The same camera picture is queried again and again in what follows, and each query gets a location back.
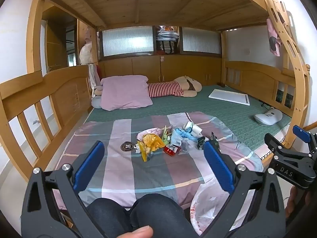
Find striped paper cup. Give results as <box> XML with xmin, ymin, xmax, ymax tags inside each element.
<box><xmin>183</xmin><ymin>121</ymin><xmax>202</xmax><ymax>138</ymax></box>

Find blue quilted cloth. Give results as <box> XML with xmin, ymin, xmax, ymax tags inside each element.
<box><xmin>174</xmin><ymin>128</ymin><xmax>198</xmax><ymax>142</ymax></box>

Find red cigarette box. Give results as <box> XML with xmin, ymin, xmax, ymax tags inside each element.
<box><xmin>163</xmin><ymin>145</ymin><xmax>181</xmax><ymax>156</ymax></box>

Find yellow plastic wrapper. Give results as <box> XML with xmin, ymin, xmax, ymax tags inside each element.
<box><xmin>137</xmin><ymin>134</ymin><xmax>165</xmax><ymax>162</ymax></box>

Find pink plastic wrapper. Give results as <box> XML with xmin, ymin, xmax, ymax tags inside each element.
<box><xmin>137</xmin><ymin>127</ymin><xmax>162</xmax><ymax>141</ymax></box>

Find blue face mask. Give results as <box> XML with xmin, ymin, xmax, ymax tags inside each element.
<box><xmin>170</xmin><ymin>128</ymin><xmax>189</xmax><ymax>147</ymax></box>

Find white plastic trash bag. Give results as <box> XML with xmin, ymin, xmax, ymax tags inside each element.
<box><xmin>190</xmin><ymin>177</ymin><xmax>229</xmax><ymax>235</ymax></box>

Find person's right hand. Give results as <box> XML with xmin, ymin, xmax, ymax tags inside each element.
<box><xmin>285</xmin><ymin>186</ymin><xmax>312</xmax><ymax>219</ymax></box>

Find person's left hand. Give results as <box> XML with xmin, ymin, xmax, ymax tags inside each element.
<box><xmin>117</xmin><ymin>226</ymin><xmax>154</xmax><ymax>238</ymax></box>

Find white handheld vacuum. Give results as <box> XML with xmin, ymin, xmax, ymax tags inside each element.
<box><xmin>254</xmin><ymin>108</ymin><xmax>283</xmax><ymax>126</ymax></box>

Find person's legs black trousers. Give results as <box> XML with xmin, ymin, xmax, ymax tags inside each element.
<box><xmin>87</xmin><ymin>193</ymin><xmax>199</xmax><ymax>237</ymax></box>

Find white flat board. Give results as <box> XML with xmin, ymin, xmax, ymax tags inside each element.
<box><xmin>208</xmin><ymin>89</ymin><xmax>250</xmax><ymax>106</ymax></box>

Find dark snack wrapper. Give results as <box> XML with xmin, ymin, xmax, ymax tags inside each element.
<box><xmin>210</xmin><ymin>132</ymin><xmax>220</xmax><ymax>152</ymax></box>

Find pink hanging cloth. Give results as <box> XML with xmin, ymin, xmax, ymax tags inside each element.
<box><xmin>266</xmin><ymin>18</ymin><xmax>282</xmax><ymax>57</ymax></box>

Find plaid pink grey quilt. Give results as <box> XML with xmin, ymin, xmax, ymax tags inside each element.
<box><xmin>58</xmin><ymin>112</ymin><xmax>263</xmax><ymax>208</ymax></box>

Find striped plush doll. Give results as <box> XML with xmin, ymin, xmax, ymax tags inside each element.
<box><xmin>148</xmin><ymin>76</ymin><xmax>202</xmax><ymax>98</ymax></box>

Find pink pillow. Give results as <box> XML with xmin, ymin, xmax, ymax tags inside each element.
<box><xmin>100</xmin><ymin>75</ymin><xmax>153</xmax><ymax>111</ymax></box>

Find wooden cabinet row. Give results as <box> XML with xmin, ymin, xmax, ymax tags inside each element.
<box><xmin>99</xmin><ymin>55</ymin><xmax>222</xmax><ymax>86</ymax></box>

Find white plush toy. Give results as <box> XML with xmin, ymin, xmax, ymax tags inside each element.
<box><xmin>79</xmin><ymin>27</ymin><xmax>93</xmax><ymax>65</ymax></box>

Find wooden bed frame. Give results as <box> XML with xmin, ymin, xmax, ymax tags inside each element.
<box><xmin>1</xmin><ymin>0</ymin><xmax>310</xmax><ymax>180</ymax></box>

